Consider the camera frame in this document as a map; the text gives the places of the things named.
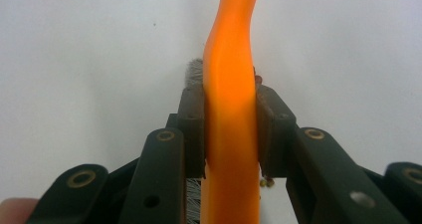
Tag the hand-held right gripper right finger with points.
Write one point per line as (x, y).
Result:
(275, 131)

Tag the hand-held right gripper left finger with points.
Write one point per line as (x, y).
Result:
(191, 131)

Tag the orange brush with grey bristles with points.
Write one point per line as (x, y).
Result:
(230, 101)

